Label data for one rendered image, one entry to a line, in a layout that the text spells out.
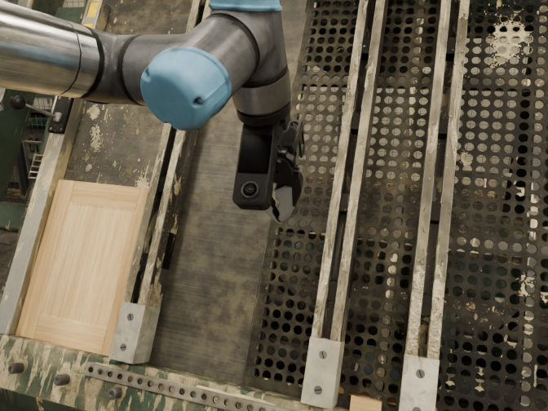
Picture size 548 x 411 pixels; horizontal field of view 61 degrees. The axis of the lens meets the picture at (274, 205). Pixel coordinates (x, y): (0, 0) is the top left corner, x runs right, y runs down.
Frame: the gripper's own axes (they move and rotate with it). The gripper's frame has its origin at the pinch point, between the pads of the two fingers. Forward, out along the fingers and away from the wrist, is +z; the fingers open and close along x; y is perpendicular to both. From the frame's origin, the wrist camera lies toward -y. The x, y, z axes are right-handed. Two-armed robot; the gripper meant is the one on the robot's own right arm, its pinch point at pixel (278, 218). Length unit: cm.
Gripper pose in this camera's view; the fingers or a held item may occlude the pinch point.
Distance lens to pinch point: 72.3
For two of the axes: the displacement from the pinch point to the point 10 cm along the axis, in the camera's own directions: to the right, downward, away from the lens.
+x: -9.6, -1.0, 2.8
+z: 1.3, 7.0, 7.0
